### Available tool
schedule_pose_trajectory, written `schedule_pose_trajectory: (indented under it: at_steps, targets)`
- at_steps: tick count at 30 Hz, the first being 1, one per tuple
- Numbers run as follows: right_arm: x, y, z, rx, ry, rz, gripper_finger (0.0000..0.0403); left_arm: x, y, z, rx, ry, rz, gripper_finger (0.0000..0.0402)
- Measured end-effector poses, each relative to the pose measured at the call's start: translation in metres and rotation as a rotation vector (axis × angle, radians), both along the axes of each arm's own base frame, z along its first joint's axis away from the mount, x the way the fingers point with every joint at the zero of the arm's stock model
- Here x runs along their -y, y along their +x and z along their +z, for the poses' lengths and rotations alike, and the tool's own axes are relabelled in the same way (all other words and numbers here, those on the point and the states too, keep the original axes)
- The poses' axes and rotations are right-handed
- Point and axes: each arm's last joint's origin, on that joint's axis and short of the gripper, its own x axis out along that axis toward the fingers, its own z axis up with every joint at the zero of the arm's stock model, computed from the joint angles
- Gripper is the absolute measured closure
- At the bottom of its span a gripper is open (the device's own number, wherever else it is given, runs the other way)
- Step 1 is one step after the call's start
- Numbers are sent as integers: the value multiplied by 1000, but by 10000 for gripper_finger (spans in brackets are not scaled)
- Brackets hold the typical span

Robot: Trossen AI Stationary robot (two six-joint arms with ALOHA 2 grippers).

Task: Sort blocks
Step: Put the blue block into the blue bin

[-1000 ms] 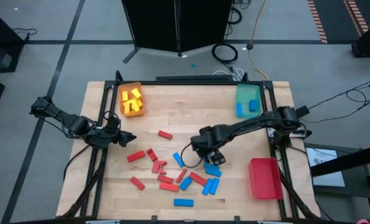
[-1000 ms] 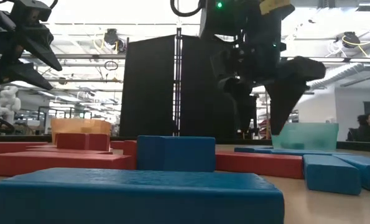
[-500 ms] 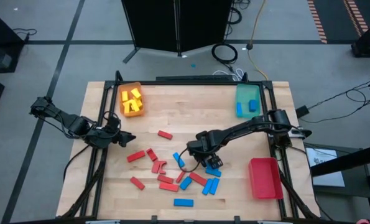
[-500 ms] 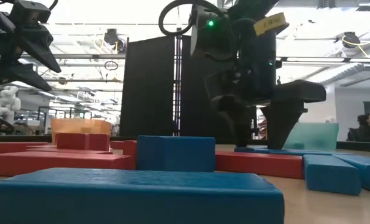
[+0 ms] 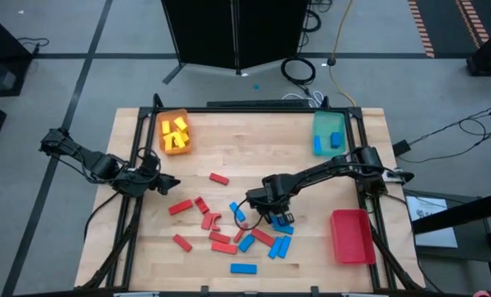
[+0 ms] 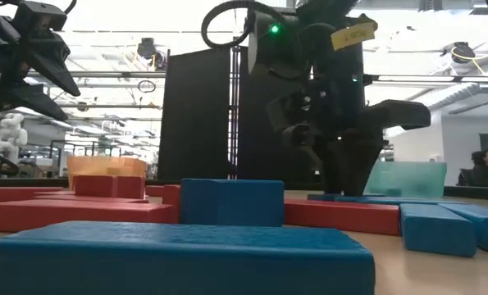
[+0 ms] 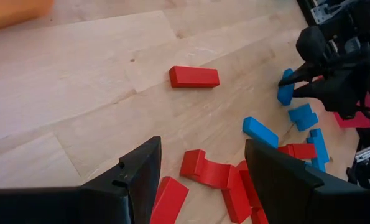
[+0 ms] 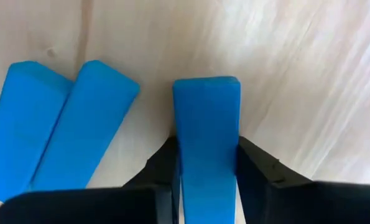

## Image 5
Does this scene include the looped black cable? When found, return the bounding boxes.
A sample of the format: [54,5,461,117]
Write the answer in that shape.
[302,0,333,34]

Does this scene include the orange plastic bin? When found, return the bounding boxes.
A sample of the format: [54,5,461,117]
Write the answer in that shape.
[157,108,193,157]

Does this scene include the black cabinet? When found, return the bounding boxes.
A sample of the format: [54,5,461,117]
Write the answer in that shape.
[0,7,34,98]

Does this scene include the white paper sheet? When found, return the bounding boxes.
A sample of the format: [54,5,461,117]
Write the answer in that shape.
[405,196,459,248]

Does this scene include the yellow extension cable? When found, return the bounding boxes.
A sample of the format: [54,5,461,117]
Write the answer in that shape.
[327,0,358,107]

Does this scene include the black flat bar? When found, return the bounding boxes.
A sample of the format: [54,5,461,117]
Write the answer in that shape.
[206,98,312,109]

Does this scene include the coiled black cable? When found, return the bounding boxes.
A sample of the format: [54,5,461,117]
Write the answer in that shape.
[280,56,317,87]

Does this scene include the white cable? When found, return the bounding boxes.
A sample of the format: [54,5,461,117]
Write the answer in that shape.
[281,90,325,109]

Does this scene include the black folding partition screen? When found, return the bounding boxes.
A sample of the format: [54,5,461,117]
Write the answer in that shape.
[161,0,312,86]

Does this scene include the thin black floor cable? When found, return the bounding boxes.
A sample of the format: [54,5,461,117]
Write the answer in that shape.
[17,36,50,57]

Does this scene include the thin black cables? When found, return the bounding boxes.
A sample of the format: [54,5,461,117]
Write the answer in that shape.
[408,106,491,164]

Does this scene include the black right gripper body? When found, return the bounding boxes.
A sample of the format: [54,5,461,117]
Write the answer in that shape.
[244,173,296,216]

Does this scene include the black striped floor mat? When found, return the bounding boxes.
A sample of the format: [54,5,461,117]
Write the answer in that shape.
[408,0,491,59]

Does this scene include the teal plastic bin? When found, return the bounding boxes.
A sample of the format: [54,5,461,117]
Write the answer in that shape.
[312,110,347,158]

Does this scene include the black side table frame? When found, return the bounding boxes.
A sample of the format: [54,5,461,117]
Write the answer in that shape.
[409,187,491,297]

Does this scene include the black power adapter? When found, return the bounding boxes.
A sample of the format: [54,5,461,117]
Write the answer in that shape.
[392,139,411,157]

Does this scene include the red plastic bin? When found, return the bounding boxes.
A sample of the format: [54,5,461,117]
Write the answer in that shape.
[329,208,377,266]

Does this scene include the black equipment case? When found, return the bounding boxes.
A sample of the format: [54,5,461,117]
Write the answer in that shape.
[465,26,491,78]

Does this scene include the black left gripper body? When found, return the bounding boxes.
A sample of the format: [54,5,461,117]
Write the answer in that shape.
[119,148,166,198]

